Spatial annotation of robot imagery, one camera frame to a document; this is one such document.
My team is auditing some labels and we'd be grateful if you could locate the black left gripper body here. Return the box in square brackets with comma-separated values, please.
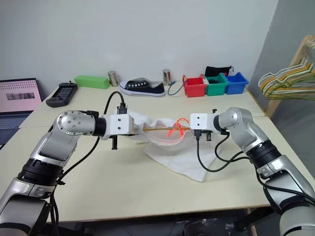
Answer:
[108, 122, 145, 150]

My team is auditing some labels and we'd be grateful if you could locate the orange clothes hanger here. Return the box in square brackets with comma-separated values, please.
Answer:
[168, 118, 191, 138]

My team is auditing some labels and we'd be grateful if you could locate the white cloth garment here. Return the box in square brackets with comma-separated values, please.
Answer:
[127, 110, 218, 183]

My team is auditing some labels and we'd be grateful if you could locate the green clothes hanger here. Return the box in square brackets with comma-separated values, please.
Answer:
[266, 81, 315, 102]

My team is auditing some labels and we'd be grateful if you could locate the black canvas sneaker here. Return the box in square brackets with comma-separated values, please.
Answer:
[119, 78, 166, 98]

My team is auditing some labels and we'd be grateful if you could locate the green plastic bin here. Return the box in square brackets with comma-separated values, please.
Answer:
[204, 73, 229, 97]

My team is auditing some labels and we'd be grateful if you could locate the red plastic bin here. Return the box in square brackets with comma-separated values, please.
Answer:
[182, 74, 207, 98]

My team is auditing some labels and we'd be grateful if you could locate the blue plastic bin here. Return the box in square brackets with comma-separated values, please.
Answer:
[224, 71, 250, 95]

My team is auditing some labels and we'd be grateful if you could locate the silver metal cup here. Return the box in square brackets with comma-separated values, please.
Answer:
[162, 68, 173, 87]
[107, 70, 120, 88]

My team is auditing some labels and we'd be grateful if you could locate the green rectangular box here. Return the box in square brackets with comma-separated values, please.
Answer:
[74, 75, 110, 90]

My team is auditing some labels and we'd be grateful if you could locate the wooden clothes rack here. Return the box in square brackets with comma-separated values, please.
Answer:
[266, 34, 315, 119]

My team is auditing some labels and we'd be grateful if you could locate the black handheld controller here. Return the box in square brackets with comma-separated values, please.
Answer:
[45, 82, 79, 108]

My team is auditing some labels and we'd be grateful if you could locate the bundle of pastel hangers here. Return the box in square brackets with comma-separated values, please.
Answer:
[257, 36, 315, 92]

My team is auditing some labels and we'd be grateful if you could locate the open laptop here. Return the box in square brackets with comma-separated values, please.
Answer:
[0, 78, 43, 146]

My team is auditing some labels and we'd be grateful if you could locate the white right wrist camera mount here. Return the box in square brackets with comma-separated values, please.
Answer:
[189, 112, 215, 135]

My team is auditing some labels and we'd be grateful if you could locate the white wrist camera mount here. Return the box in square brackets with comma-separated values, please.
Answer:
[189, 112, 215, 135]
[101, 114, 135, 141]

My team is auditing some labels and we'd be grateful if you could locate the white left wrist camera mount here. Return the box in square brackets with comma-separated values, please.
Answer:
[101, 114, 135, 141]

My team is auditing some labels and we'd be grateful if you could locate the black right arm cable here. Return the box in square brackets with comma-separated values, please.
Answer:
[193, 129, 274, 212]

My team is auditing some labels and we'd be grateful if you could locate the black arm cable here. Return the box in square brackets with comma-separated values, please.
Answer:
[193, 129, 274, 212]
[49, 90, 128, 231]

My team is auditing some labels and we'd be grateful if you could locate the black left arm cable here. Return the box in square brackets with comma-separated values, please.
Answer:
[49, 90, 128, 231]

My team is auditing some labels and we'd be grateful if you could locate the blue cable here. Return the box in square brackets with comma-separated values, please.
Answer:
[167, 80, 186, 97]

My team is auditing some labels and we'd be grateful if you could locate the black drawstring pouch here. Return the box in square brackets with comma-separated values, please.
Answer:
[204, 64, 234, 78]

